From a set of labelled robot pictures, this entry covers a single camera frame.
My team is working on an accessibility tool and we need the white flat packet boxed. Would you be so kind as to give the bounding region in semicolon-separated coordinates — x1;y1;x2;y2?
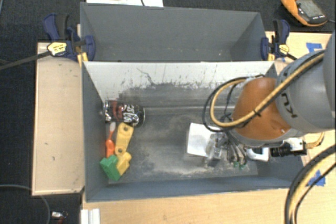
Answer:
186;122;226;158

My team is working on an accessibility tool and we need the yellow flat toy wrench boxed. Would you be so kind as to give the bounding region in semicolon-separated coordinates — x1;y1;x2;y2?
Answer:
114;122;134;158

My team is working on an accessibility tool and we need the yellow toy block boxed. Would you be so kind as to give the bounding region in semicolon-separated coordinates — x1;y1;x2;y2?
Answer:
116;152;132;176

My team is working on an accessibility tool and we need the crushed dark soda can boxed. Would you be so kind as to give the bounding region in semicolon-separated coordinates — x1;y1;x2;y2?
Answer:
101;99;146;129

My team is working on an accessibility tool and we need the orange toothbrush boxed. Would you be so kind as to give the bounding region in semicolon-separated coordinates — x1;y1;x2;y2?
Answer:
105;122;117;158

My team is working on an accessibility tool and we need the green toy block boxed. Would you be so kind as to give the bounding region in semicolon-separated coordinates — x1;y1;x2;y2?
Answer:
99;154;122;182

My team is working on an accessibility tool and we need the grey metal bin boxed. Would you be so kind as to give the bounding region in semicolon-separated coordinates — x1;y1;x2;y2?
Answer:
79;2;308;203

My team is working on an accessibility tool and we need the pale wood board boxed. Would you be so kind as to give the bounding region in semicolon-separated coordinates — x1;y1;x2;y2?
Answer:
31;41;86;196

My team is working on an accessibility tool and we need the black cylinder on white bracket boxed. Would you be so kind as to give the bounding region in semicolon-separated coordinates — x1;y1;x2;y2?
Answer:
246;138;307;163

